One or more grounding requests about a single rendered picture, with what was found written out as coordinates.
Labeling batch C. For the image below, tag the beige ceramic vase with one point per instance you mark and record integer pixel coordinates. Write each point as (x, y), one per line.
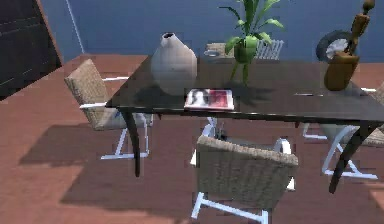
(173, 65)

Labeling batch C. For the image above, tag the red and white magazine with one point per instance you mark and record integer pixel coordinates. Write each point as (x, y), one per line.
(210, 99)

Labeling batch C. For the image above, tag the thin pen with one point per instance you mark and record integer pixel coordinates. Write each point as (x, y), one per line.
(308, 95)

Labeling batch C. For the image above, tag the dark wooden cupboard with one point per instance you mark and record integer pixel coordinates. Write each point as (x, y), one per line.
(23, 43)

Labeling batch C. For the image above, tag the woven chair with white frame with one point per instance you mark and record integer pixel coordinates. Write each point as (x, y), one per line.
(271, 50)
(375, 136)
(90, 91)
(243, 173)

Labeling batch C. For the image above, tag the dark round wall clock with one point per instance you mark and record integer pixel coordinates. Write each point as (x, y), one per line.
(328, 45)

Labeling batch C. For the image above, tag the brown wooden statue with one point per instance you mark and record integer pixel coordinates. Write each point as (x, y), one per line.
(343, 63)

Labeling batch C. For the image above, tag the dark wooden table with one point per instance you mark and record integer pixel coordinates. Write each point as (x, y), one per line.
(286, 100)

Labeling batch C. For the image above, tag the green house plant in pot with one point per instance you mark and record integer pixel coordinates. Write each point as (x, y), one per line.
(248, 43)

